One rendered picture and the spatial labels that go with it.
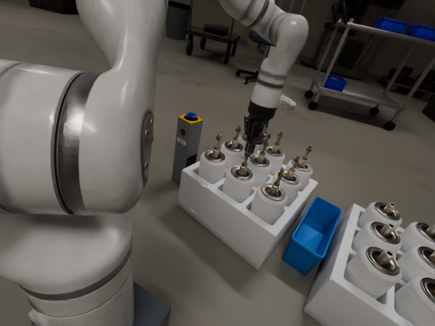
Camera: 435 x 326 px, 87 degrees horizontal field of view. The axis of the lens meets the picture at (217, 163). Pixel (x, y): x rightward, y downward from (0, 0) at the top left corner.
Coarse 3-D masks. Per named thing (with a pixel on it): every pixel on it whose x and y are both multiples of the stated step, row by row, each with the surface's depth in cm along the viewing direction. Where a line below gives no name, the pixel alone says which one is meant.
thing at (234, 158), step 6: (222, 144) 89; (222, 150) 87; (228, 150) 85; (228, 156) 86; (234, 156) 85; (240, 156) 86; (228, 162) 87; (234, 162) 87; (240, 162) 89; (228, 168) 88
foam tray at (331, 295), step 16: (352, 208) 83; (352, 224) 75; (336, 240) 77; (352, 240) 70; (336, 256) 64; (352, 256) 65; (400, 256) 69; (320, 272) 72; (336, 272) 59; (320, 288) 60; (336, 288) 57; (352, 288) 56; (320, 304) 62; (336, 304) 59; (352, 304) 56; (368, 304) 54; (384, 304) 54; (320, 320) 64; (336, 320) 61; (352, 320) 58; (368, 320) 55; (384, 320) 53; (400, 320) 52
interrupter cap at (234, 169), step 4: (232, 168) 75; (236, 168) 76; (248, 168) 77; (232, 172) 74; (236, 172) 75; (248, 172) 75; (236, 176) 72; (240, 176) 73; (244, 176) 73; (248, 176) 73; (252, 176) 74
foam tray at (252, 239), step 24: (192, 168) 84; (192, 192) 82; (216, 192) 75; (312, 192) 92; (192, 216) 88; (216, 216) 78; (240, 216) 71; (288, 216) 73; (240, 240) 75; (264, 240) 68
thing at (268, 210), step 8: (256, 192) 70; (256, 200) 70; (264, 200) 67; (272, 200) 67; (256, 208) 70; (264, 208) 68; (272, 208) 67; (280, 208) 68; (264, 216) 69; (272, 216) 69; (272, 224) 72
